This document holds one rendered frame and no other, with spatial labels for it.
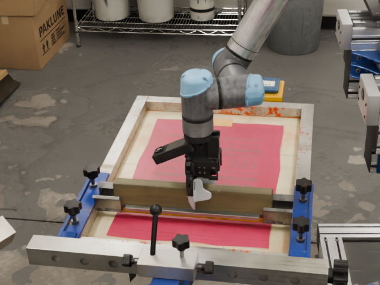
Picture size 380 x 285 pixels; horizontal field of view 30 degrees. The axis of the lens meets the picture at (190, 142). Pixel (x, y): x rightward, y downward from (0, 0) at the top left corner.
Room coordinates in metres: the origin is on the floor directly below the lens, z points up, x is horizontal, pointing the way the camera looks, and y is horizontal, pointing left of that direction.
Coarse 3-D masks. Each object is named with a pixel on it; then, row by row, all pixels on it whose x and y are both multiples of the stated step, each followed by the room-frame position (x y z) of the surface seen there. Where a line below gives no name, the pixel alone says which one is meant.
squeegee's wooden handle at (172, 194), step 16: (128, 192) 1.49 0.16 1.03; (144, 192) 1.48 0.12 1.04; (160, 192) 1.48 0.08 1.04; (176, 192) 1.47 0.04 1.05; (224, 192) 1.44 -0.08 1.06; (240, 192) 1.44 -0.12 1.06; (256, 192) 1.43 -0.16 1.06; (272, 192) 1.43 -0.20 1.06; (176, 208) 1.47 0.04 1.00; (208, 208) 1.45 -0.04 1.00; (224, 208) 1.44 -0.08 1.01; (240, 208) 1.44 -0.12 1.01; (256, 208) 1.43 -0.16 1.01
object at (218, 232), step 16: (224, 128) 1.93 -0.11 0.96; (240, 128) 1.93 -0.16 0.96; (256, 128) 1.92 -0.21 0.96; (272, 128) 1.92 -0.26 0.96; (272, 144) 1.82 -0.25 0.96; (272, 160) 1.74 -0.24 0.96; (272, 176) 1.65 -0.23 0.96; (192, 224) 1.45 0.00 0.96; (208, 224) 1.45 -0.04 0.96; (224, 224) 1.44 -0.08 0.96; (240, 224) 1.44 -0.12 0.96; (256, 224) 1.44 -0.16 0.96; (192, 240) 1.38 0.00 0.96; (208, 240) 1.38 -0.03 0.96; (224, 240) 1.38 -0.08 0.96; (240, 240) 1.38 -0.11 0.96; (256, 240) 1.37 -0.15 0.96
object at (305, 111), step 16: (144, 96) 2.11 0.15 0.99; (144, 112) 2.05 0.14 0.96; (224, 112) 2.02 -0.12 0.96; (240, 112) 2.01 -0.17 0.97; (256, 112) 2.00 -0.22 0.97; (272, 112) 1.99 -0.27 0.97; (288, 112) 1.98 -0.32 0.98; (304, 112) 1.95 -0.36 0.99; (128, 128) 1.90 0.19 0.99; (304, 128) 1.85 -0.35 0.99; (128, 144) 1.84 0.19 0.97; (304, 144) 1.76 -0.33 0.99; (112, 160) 1.72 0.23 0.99; (304, 160) 1.68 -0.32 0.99; (112, 176) 1.66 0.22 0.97; (304, 176) 1.59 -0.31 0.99; (112, 240) 1.36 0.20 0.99; (128, 240) 1.35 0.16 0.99
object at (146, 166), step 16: (160, 128) 1.95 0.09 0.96; (176, 128) 1.95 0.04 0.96; (160, 144) 1.85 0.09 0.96; (144, 160) 1.77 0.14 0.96; (144, 176) 1.68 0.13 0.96; (112, 224) 1.46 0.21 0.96; (128, 224) 1.46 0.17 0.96; (144, 224) 1.46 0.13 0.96; (160, 224) 1.45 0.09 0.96; (176, 224) 1.45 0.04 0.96; (160, 240) 1.39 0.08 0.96
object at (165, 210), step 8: (128, 208) 1.48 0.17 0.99; (136, 208) 1.48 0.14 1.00; (144, 208) 1.47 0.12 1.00; (168, 208) 1.47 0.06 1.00; (200, 216) 1.44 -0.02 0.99; (208, 216) 1.44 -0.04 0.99; (216, 216) 1.44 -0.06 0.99; (224, 216) 1.43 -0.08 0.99; (232, 216) 1.43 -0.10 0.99; (240, 216) 1.42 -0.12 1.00; (248, 216) 1.42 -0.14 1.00; (256, 216) 1.42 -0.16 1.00
